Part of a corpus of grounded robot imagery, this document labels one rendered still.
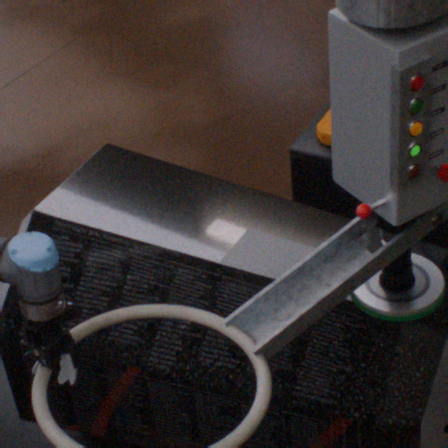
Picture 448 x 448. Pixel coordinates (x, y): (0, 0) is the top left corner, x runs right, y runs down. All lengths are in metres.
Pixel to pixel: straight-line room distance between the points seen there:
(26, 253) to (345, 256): 0.73
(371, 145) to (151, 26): 3.45
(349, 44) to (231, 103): 2.74
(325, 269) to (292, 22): 3.16
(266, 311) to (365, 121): 0.49
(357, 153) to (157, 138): 2.49
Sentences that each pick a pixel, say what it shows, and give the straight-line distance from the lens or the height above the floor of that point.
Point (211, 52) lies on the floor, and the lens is 5.27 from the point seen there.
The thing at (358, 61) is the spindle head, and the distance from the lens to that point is 2.14.
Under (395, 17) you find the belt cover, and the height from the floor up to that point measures 1.62.
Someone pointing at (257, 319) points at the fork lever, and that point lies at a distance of 2.38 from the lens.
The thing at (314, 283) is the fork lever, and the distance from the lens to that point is 2.40.
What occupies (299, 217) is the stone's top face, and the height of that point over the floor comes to 0.85.
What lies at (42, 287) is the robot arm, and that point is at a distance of 2.16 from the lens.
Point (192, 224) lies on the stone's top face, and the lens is 2.79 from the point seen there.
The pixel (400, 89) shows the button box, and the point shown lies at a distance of 2.04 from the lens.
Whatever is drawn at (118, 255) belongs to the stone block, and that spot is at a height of 0.81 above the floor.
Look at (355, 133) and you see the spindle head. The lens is 2.24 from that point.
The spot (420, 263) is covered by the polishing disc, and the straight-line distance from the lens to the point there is 2.60.
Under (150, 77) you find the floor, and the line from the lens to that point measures 5.12.
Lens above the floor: 2.58
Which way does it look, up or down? 38 degrees down
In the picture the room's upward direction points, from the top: 7 degrees counter-clockwise
